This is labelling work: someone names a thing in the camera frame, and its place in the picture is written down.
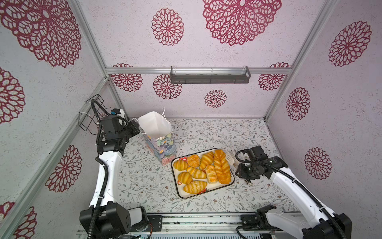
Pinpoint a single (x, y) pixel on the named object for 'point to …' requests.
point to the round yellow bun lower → (185, 178)
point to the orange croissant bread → (193, 161)
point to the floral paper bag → (159, 136)
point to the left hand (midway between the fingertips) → (138, 126)
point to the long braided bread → (222, 167)
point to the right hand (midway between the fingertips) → (238, 171)
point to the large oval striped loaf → (195, 186)
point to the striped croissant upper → (207, 159)
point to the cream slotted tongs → (230, 161)
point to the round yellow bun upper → (180, 165)
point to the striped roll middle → (196, 173)
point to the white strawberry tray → (182, 193)
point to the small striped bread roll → (211, 174)
